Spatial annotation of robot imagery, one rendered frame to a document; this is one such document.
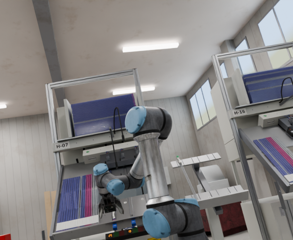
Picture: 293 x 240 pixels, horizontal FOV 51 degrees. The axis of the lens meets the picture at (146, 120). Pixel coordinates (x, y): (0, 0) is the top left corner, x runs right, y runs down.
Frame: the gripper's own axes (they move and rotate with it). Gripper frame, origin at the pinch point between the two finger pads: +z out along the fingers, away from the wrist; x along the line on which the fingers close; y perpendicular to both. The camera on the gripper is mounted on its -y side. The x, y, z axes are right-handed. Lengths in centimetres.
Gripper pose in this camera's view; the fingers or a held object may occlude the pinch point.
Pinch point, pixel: (112, 214)
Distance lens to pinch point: 181.6
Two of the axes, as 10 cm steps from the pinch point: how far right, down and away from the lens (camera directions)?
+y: 1.6, 4.5, -8.8
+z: 1.3, 8.8, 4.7
